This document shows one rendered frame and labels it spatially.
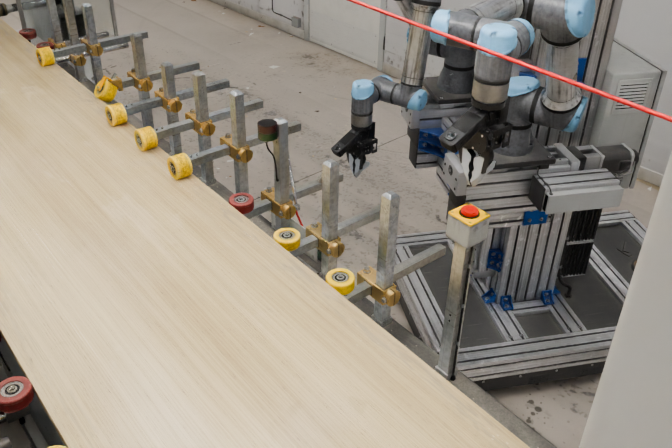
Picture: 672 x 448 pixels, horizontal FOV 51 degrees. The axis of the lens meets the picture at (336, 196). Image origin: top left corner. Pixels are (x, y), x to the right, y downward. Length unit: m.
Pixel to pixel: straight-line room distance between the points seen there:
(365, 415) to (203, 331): 0.47
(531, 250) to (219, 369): 1.54
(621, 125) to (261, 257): 1.37
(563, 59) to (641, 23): 2.32
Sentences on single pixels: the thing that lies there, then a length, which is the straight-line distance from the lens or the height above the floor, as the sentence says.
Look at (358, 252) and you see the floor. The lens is 3.53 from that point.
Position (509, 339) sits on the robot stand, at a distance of 2.82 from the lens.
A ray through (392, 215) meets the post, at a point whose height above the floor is 1.09.
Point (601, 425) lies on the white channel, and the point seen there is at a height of 1.99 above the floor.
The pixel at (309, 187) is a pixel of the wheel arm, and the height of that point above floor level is 0.86.
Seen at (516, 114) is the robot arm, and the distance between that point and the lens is 2.26.
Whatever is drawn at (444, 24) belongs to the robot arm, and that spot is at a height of 1.62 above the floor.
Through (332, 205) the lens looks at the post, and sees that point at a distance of 2.06.
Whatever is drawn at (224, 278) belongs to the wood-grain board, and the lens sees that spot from 1.94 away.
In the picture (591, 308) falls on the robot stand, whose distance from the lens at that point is 3.10.
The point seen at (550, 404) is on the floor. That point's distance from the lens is 2.95.
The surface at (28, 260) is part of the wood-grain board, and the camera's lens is 2.14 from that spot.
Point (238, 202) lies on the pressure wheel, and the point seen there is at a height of 0.91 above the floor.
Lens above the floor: 2.11
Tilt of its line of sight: 32 degrees down
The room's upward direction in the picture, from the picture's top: 1 degrees clockwise
